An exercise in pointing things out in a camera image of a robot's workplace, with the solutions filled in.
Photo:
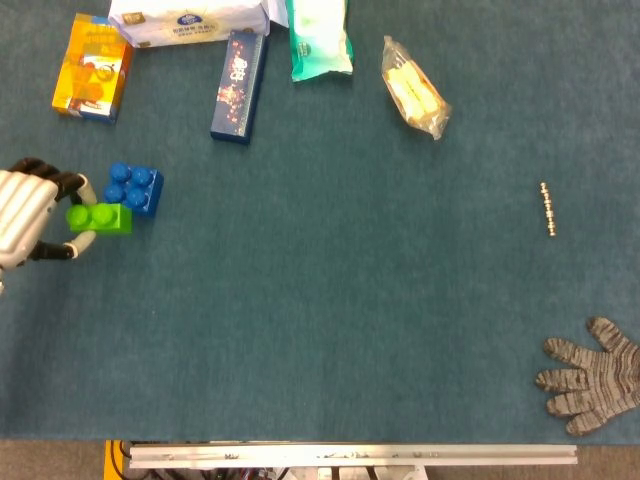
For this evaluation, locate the grey knit work glove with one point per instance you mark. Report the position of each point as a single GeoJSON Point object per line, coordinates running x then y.
{"type": "Point", "coordinates": [600, 385]}

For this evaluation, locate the teal felt table cover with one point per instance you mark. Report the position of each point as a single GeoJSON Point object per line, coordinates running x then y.
{"type": "Point", "coordinates": [320, 300]}

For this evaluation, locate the small metal bolt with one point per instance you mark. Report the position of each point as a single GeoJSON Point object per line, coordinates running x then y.
{"type": "Point", "coordinates": [548, 210]}

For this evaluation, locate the aluminium profile rail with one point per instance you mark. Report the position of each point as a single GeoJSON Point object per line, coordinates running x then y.
{"type": "Point", "coordinates": [350, 456]}

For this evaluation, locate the blue four-stud building block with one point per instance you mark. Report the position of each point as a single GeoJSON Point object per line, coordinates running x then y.
{"type": "Point", "coordinates": [150, 192]}

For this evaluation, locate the orange yellow cardboard box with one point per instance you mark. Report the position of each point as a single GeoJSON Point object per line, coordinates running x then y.
{"type": "Point", "coordinates": [90, 70]}

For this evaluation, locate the green wet wipes pack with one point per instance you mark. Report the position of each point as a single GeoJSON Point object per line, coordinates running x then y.
{"type": "Point", "coordinates": [320, 45]}

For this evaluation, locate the green two-stud building block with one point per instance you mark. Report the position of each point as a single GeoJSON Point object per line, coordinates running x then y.
{"type": "Point", "coordinates": [117, 222]}

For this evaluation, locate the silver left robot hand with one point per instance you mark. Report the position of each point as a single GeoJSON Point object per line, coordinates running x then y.
{"type": "Point", "coordinates": [25, 210]}

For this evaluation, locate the dark blue long box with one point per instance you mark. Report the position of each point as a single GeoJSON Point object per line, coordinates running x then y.
{"type": "Point", "coordinates": [237, 90]}

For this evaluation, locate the clear bag of bread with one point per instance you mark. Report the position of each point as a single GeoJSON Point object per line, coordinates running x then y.
{"type": "Point", "coordinates": [415, 90]}

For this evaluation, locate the white tissue pack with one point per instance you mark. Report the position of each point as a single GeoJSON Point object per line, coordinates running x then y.
{"type": "Point", "coordinates": [190, 20]}

